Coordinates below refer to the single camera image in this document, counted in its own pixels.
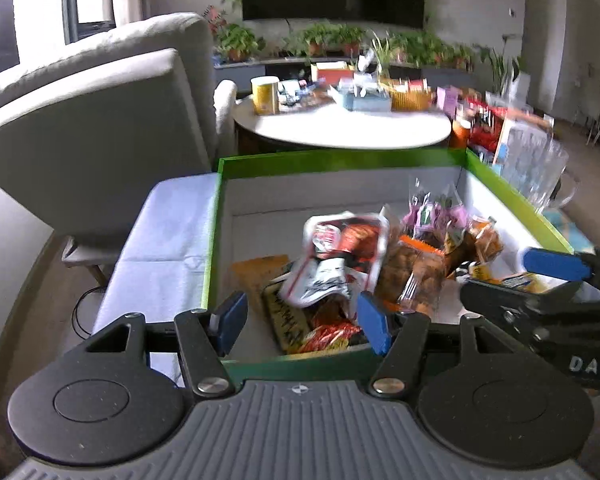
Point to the red striped snack packet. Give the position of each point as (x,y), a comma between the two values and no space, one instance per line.
(330,335)

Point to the pink label snack packet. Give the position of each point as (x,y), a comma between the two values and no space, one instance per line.
(422,212)

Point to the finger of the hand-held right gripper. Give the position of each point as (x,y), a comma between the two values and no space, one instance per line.
(510,300)
(555,263)

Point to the light blue tablecloth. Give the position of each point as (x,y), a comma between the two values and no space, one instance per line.
(165,240)

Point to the white and blue carton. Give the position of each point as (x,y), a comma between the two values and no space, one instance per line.
(504,140)

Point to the clear glass mug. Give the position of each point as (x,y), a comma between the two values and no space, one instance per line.
(535,165)

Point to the red flower decoration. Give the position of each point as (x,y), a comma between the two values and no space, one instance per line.
(214,20)

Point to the small green potted plant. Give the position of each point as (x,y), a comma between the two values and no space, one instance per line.
(347,40)

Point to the orange brown snack packet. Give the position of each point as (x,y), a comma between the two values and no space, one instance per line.
(485,240)

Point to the small pink snack packet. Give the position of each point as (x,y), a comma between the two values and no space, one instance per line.
(454,220)

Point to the grey fabric sofa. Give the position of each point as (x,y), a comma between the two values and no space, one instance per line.
(90,125)

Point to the white cushion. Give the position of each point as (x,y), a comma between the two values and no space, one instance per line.
(226,115)

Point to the wicker basket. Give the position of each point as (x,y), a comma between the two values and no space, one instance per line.
(407,96)

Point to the red and white snack packet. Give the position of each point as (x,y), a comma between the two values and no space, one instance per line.
(340,255)

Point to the blue tissue box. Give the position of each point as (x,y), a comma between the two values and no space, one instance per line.
(362,100)

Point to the bushy green potted plant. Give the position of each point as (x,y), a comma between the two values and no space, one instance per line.
(237,42)

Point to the tall plant in white pot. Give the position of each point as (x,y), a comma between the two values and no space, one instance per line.
(507,75)

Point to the spider plant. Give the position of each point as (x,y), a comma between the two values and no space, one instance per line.
(382,57)

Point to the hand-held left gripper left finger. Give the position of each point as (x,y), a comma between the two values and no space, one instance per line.
(232,317)

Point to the row of potted plants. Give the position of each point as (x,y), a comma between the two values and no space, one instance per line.
(430,50)

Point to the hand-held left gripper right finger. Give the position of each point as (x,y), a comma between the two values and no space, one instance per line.
(375,322)

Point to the round white table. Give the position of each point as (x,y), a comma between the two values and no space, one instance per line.
(340,127)

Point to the black and yellow snack packet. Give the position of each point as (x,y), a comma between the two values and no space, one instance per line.
(285,320)

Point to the red packaged goods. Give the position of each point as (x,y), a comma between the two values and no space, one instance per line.
(485,125)

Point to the yellow canister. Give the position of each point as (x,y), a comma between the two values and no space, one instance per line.
(265,96)

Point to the brown clear snack packet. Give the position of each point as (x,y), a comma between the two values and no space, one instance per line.
(415,275)

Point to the orange jar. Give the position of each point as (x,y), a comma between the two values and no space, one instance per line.
(461,132)

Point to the green cardboard box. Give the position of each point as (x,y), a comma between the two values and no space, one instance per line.
(340,200)

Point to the flat yellow snack packet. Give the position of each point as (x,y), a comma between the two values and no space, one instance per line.
(257,270)

